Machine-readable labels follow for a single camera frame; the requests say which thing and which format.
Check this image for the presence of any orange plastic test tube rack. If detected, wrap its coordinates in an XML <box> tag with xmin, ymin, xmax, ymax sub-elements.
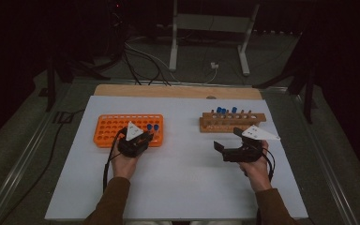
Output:
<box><xmin>93</xmin><ymin>113</ymin><xmax>164</xmax><ymax>148</ymax></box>

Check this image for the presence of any metal frame rail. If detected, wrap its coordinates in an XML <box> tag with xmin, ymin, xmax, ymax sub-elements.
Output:
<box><xmin>293</xmin><ymin>93</ymin><xmax>360</xmax><ymax>225</ymax></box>
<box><xmin>0</xmin><ymin>82</ymin><xmax>73</xmax><ymax>225</ymax></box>
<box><xmin>71</xmin><ymin>77</ymin><xmax>290</xmax><ymax>94</ymax></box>

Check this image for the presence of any black stand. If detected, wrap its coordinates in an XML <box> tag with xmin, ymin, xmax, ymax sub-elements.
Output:
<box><xmin>45</xmin><ymin>52</ymin><xmax>126</xmax><ymax>113</ymax></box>
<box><xmin>252</xmin><ymin>31</ymin><xmax>319</xmax><ymax>125</ymax></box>

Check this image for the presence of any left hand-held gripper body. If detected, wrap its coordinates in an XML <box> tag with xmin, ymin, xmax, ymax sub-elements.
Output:
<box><xmin>117</xmin><ymin>121</ymin><xmax>150</xmax><ymax>158</ymax></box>

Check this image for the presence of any hand-held gripper black cable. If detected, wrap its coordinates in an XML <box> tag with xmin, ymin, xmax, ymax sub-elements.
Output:
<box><xmin>102</xmin><ymin>127</ymin><xmax>128</xmax><ymax>193</ymax></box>
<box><xmin>262</xmin><ymin>147</ymin><xmax>277</xmax><ymax>182</ymax></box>

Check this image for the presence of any white table mat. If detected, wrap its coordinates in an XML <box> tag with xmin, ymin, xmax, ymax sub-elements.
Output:
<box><xmin>44</xmin><ymin>95</ymin><xmax>308</xmax><ymax>221</ymax></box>

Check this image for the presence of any left hand-held gripper black cable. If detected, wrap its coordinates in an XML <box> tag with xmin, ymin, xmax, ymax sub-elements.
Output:
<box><xmin>102</xmin><ymin>127</ymin><xmax>128</xmax><ymax>193</ymax></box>

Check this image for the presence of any white cable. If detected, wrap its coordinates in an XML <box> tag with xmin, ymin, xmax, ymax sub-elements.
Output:
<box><xmin>202</xmin><ymin>67</ymin><xmax>218</xmax><ymax>85</ymax></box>
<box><xmin>125</xmin><ymin>41</ymin><xmax>184</xmax><ymax>83</ymax></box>

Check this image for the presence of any person's left hand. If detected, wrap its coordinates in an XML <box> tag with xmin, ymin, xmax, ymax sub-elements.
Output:
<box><xmin>111</xmin><ymin>143</ymin><xmax>143</xmax><ymax>181</ymax></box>

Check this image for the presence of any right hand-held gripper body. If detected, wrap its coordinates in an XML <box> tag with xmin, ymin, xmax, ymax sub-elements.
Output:
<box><xmin>222</xmin><ymin>125</ymin><xmax>281</xmax><ymax>163</ymax></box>

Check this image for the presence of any white metal stand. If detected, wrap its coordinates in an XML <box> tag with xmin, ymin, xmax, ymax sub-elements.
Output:
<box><xmin>168</xmin><ymin>0</ymin><xmax>261</xmax><ymax>77</ymax></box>

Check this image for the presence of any person's right hand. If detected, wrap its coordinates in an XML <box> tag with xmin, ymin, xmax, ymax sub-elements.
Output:
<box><xmin>238</xmin><ymin>140</ymin><xmax>274</xmax><ymax>193</ymax></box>

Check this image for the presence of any wooden test tube rack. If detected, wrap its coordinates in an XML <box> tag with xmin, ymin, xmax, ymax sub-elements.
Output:
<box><xmin>199</xmin><ymin>112</ymin><xmax>267</xmax><ymax>135</ymax></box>

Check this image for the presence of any right hand-held gripper black cable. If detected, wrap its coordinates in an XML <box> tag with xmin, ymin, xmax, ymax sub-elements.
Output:
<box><xmin>262</xmin><ymin>147</ymin><xmax>277</xmax><ymax>182</ymax></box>

